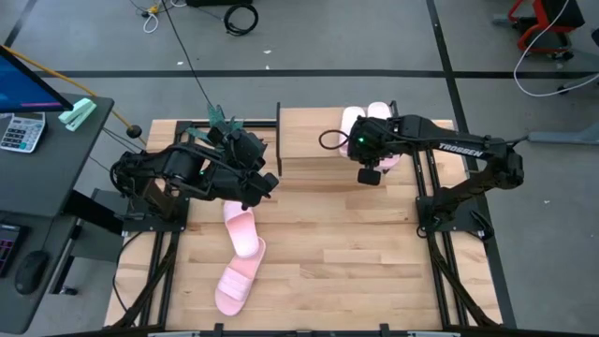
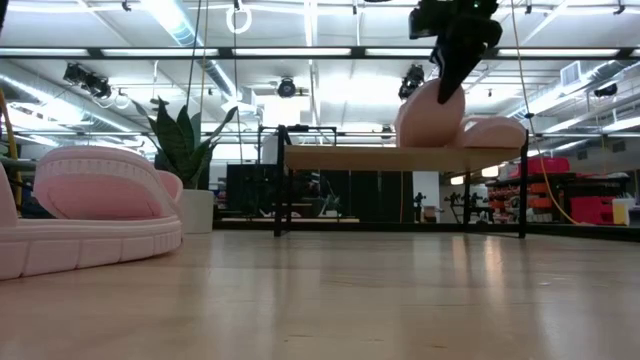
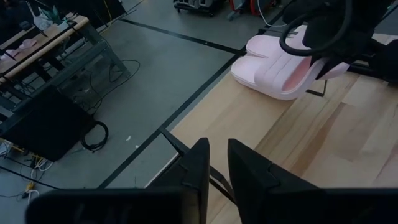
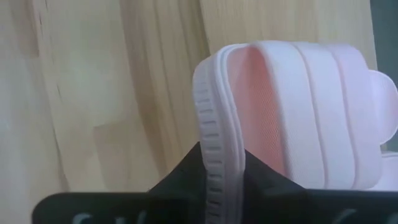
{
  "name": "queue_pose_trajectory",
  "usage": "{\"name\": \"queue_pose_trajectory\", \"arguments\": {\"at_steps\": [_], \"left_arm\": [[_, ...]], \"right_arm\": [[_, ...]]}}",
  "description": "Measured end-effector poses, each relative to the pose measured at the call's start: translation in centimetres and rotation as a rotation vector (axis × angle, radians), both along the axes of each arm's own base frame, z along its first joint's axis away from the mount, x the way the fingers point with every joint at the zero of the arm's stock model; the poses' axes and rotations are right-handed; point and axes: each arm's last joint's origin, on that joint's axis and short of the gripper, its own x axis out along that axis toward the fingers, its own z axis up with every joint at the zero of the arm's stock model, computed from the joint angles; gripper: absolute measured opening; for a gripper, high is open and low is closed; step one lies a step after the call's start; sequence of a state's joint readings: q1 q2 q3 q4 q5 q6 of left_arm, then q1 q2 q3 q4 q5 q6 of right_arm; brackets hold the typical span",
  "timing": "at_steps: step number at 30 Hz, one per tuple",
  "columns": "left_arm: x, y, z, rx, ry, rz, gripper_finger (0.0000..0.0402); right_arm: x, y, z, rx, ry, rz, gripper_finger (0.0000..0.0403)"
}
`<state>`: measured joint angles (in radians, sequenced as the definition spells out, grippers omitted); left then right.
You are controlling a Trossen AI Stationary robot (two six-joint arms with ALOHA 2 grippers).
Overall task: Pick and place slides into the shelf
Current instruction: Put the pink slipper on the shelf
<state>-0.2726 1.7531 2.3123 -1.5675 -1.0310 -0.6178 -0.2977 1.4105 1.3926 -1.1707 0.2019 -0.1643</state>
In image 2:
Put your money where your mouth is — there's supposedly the snake plant in white pot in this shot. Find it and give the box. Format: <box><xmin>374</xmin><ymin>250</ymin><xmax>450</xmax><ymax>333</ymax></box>
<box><xmin>131</xmin><ymin>96</ymin><xmax>239</xmax><ymax>235</ymax></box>

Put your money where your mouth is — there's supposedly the black ceiling spotlight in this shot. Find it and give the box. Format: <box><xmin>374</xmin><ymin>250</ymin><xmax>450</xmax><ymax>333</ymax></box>
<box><xmin>398</xmin><ymin>63</ymin><xmax>426</xmax><ymax>100</ymax></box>
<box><xmin>62</xmin><ymin>62</ymin><xmax>114</xmax><ymax>100</ymax></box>
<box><xmin>276</xmin><ymin>76</ymin><xmax>298</xmax><ymax>100</ymax></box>

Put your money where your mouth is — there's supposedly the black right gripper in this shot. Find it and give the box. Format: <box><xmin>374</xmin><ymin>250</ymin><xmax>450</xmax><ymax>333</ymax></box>
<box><xmin>429</xmin><ymin>0</ymin><xmax>504</xmax><ymax>106</ymax></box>

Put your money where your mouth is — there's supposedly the black aluminium rig frame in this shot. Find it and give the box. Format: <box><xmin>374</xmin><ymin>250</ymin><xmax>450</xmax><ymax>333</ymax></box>
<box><xmin>213</xmin><ymin>217</ymin><xmax>640</xmax><ymax>244</ymax></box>

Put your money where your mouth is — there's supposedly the red storage bin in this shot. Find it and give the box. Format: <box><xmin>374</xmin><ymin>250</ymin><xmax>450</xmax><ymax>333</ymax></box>
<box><xmin>519</xmin><ymin>157</ymin><xmax>571</xmax><ymax>175</ymax></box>

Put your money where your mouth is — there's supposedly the long thin black cable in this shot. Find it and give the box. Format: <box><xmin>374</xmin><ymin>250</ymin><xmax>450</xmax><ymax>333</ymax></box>
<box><xmin>185</xmin><ymin>0</ymin><xmax>202</xmax><ymax>109</ymax></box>

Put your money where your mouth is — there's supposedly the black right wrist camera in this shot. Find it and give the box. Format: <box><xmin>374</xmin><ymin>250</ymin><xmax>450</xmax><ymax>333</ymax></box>
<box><xmin>408</xmin><ymin>5</ymin><xmax>442</xmax><ymax>41</ymax></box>

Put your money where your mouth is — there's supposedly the red storage crate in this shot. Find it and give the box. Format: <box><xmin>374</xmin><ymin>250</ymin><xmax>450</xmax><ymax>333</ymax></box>
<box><xmin>569</xmin><ymin>195</ymin><xmax>619</xmax><ymax>226</ymax></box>

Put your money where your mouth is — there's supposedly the pale yellow container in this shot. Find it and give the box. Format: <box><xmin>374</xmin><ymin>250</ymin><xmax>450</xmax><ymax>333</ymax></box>
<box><xmin>612</xmin><ymin>198</ymin><xmax>636</xmax><ymax>227</ymax></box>

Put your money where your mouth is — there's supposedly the white hanging ring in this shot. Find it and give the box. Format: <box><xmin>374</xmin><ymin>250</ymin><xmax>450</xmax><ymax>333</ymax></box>
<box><xmin>224</xmin><ymin>3</ymin><xmax>254</xmax><ymax>36</ymax></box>

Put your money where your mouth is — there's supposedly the black background cabinet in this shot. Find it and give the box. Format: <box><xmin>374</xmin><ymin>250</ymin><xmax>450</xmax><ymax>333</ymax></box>
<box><xmin>225</xmin><ymin>163</ymin><xmax>415</xmax><ymax>224</ymax></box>

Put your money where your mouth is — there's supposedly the pink rubber slide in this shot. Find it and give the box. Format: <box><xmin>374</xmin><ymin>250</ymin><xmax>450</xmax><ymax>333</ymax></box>
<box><xmin>393</xmin><ymin>78</ymin><xmax>467</xmax><ymax>149</ymax></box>
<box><xmin>0</xmin><ymin>144</ymin><xmax>184</xmax><ymax>281</ymax></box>
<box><xmin>155</xmin><ymin>169</ymin><xmax>185</xmax><ymax>205</ymax></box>
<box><xmin>452</xmin><ymin>115</ymin><xmax>528</xmax><ymax>150</ymax></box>

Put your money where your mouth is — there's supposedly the silver ventilation duct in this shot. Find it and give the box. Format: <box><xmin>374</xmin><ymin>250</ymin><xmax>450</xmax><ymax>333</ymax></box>
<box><xmin>141</xmin><ymin>0</ymin><xmax>237</xmax><ymax>97</ymax></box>

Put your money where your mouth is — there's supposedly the wooden shelf with black legs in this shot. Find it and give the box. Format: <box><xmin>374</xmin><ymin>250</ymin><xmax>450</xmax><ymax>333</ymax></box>
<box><xmin>273</xmin><ymin>123</ymin><xmax>530</xmax><ymax>240</ymax></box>

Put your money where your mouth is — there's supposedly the thin yellow hanging cable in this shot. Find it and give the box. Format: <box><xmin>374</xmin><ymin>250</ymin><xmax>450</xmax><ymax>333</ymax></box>
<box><xmin>508</xmin><ymin>0</ymin><xmax>584</xmax><ymax>227</ymax></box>

